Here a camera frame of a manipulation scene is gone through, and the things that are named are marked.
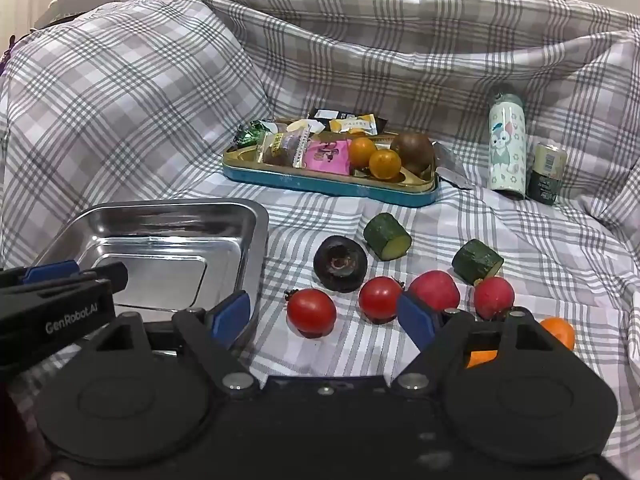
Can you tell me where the red cherry tomato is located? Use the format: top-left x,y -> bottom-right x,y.
358,276 -> 404,324
285,288 -> 337,338

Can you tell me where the orange mandarin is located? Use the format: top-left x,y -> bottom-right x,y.
466,318 -> 575,368

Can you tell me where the left red radish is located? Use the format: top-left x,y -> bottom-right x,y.
409,270 -> 460,311

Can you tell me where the red radish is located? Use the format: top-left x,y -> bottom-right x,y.
409,270 -> 460,311
474,276 -> 515,320

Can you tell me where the stainless steel tray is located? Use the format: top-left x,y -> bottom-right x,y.
36,198 -> 269,346

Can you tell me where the right red radish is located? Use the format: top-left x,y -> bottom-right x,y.
474,276 -> 515,320

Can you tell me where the right cucumber piece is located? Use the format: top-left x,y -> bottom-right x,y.
451,238 -> 504,285

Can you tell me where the cucumber piece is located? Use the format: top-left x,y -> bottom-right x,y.
451,238 -> 504,285
363,212 -> 412,261

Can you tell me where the left cucumber piece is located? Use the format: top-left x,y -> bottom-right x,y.
363,212 -> 412,261

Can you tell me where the dark round water chestnut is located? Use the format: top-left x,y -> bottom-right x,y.
314,235 -> 368,292

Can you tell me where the right small orange in tin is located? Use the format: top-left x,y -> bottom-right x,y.
368,148 -> 402,181

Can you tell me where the small orange in tin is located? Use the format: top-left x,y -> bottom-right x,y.
368,148 -> 402,181
348,136 -> 378,169

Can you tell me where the brown kiwi fruit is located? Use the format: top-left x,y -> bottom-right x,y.
390,132 -> 435,177

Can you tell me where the blue gold snack tin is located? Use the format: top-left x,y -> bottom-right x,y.
222,119 -> 438,207

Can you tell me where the left small orange in tin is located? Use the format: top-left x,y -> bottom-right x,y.
348,136 -> 378,169

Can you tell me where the pink snack packet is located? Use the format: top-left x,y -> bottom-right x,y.
303,140 -> 350,176

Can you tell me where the green foil candy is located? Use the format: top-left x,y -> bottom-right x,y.
232,120 -> 278,148

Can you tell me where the brown cake clear packet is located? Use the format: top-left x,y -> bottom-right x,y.
256,126 -> 311,168

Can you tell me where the yellow white pastry packet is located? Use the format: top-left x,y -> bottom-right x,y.
329,114 -> 378,136

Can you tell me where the small green can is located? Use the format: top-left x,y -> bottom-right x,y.
527,143 -> 567,206

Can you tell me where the white cartoon thermos bottle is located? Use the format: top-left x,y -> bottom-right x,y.
488,84 -> 527,198

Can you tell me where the white round pastry packet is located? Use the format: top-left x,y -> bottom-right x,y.
286,118 -> 326,134

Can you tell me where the black snack packet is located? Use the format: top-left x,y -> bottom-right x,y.
308,108 -> 387,135

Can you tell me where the plaid bed sheet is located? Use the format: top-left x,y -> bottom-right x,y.
1,0 -> 639,477

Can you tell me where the cardboard box in background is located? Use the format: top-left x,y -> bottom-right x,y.
32,0 -> 118,29

